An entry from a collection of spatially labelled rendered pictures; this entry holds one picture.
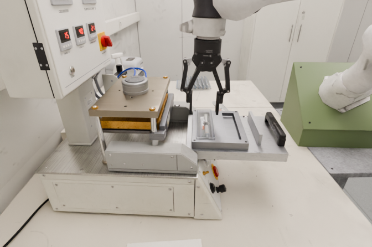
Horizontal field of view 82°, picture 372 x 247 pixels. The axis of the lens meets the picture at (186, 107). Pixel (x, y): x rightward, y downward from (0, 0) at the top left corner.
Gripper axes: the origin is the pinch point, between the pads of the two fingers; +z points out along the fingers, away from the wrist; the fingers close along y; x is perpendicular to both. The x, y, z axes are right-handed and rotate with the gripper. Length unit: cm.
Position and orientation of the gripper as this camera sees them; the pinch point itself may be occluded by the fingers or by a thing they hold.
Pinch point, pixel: (203, 104)
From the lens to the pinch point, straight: 68.0
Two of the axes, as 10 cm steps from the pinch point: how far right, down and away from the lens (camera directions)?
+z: -0.2, 8.9, 4.5
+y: 10.0, 0.3, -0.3
